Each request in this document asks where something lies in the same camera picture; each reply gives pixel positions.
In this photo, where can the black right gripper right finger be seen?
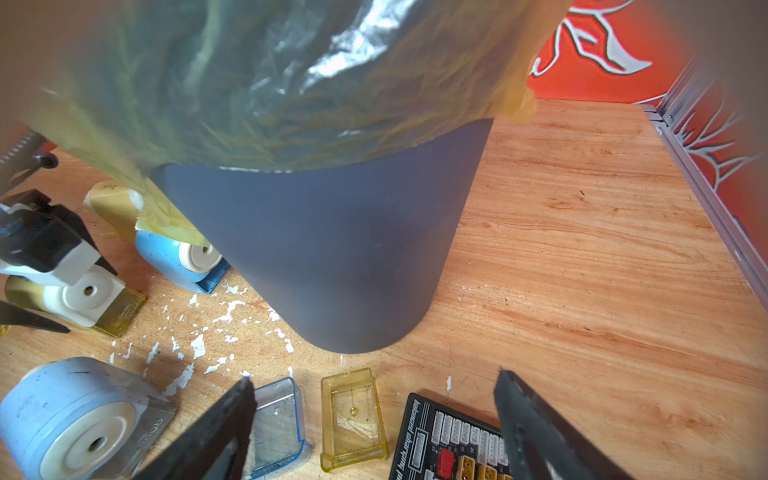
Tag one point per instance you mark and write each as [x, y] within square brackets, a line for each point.
[540, 442]

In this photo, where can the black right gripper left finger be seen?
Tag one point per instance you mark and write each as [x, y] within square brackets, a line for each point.
[216, 445]

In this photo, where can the clear grey sharpener tray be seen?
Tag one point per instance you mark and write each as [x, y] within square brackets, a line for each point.
[277, 442]

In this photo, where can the clear yellow sharpener tray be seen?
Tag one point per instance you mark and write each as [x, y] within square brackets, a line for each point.
[352, 423]

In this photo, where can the blue pencil sharpener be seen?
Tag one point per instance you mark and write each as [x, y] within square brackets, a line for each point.
[197, 268]
[81, 418]

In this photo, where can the yellow pencil sharpener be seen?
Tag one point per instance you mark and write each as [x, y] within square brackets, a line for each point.
[99, 300]
[118, 205]

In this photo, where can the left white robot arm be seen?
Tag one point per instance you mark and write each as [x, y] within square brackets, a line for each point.
[41, 241]

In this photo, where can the grey bin with green bag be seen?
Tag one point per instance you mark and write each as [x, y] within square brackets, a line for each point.
[325, 148]

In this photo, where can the aluminium frame rail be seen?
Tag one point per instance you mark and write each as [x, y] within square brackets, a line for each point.
[719, 154]

